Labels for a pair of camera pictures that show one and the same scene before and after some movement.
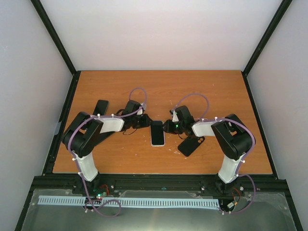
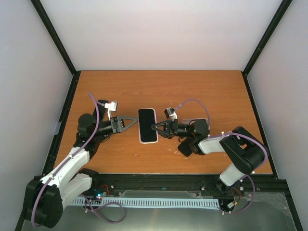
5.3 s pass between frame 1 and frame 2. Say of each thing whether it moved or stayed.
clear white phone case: moved
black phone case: stayed
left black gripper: moved
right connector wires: stayed
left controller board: stayed
